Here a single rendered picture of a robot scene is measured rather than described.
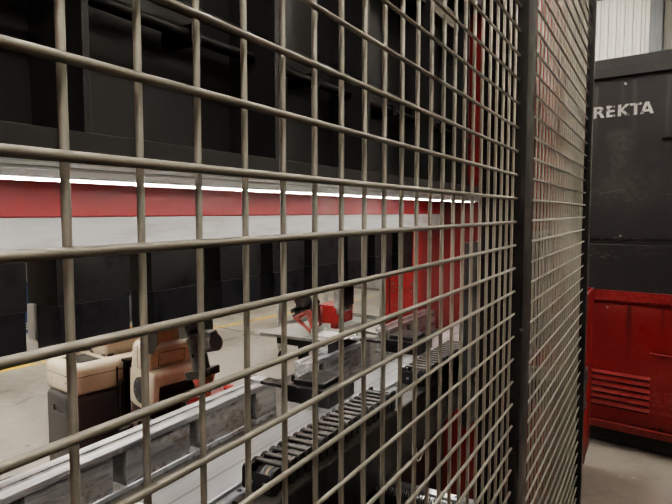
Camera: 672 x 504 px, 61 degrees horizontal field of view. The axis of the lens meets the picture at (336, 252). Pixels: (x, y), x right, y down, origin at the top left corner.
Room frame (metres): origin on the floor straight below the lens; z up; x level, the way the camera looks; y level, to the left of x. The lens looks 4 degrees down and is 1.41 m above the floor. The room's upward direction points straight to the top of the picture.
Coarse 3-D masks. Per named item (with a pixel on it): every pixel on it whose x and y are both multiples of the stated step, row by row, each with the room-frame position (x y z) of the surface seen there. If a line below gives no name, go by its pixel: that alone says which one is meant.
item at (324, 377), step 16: (272, 384) 1.32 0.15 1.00; (288, 384) 1.25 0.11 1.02; (304, 384) 1.24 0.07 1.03; (320, 384) 1.22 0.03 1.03; (336, 384) 1.25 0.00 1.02; (352, 384) 1.29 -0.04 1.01; (288, 400) 1.25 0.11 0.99; (304, 400) 1.23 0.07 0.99; (320, 400) 1.21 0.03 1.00; (336, 400) 1.23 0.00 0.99
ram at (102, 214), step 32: (0, 192) 0.85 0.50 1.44; (32, 192) 0.89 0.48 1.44; (96, 192) 0.99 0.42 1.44; (128, 192) 1.05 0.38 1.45; (160, 192) 1.12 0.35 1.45; (192, 192) 1.20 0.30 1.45; (224, 192) 1.29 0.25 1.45; (256, 192) 1.39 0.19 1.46; (0, 224) 0.85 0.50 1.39; (32, 224) 0.89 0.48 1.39; (96, 224) 0.99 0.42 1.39; (128, 224) 1.05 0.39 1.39; (160, 224) 1.12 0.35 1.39; (192, 224) 1.20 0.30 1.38; (224, 224) 1.28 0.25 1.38; (256, 224) 1.39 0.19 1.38; (288, 224) 1.51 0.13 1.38; (320, 224) 1.65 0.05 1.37; (352, 224) 1.82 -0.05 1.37
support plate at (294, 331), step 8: (272, 328) 1.98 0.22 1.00; (280, 328) 1.98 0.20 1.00; (288, 328) 1.98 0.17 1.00; (296, 328) 1.98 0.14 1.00; (304, 328) 1.98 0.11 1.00; (328, 328) 1.98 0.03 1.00; (272, 336) 1.89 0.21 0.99; (280, 336) 1.87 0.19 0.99; (288, 336) 1.86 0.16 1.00; (296, 336) 1.85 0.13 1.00; (304, 336) 1.85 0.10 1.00
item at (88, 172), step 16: (0, 160) 0.65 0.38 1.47; (16, 160) 0.67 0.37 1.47; (32, 160) 0.68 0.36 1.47; (16, 176) 0.67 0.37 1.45; (32, 176) 0.68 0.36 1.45; (48, 176) 0.70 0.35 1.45; (80, 176) 0.74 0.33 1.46; (96, 176) 0.76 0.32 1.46; (112, 176) 0.78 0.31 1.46; (128, 176) 0.80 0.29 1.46; (144, 176) 0.83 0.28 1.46; (160, 176) 0.86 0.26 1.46; (176, 176) 0.89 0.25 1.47; (192, 176) 0.91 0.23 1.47; (208, 176) 0.94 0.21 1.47; (224, 176) 0.98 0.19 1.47; (304, 192) 1.21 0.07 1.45; (320, 192) 1.26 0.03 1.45; (336, 192) 1.32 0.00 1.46; (352, 192) 1.39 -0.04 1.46; (368, 192) 1.46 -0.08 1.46
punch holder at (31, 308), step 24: (48, 264) 0.93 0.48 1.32; (96, 264) 0.99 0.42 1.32; (120, 264) 1.03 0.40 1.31; (48, 288) 0.93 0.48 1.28; (96, 288) 0.99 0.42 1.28; (120, 288) 1.03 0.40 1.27; (48, 312) 0.94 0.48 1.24; (96, 312) 0.99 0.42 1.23; (120, 312) 1.03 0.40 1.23; (48, 336) 0.94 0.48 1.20
